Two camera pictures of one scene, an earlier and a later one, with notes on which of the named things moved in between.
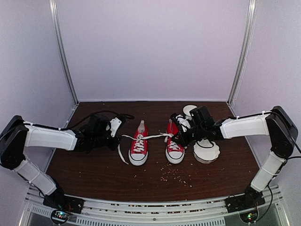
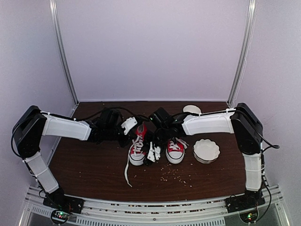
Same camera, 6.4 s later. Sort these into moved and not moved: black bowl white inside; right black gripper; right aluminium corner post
Moved: right black gripper
Not moved: black bowl white inside; right aluminium corner post
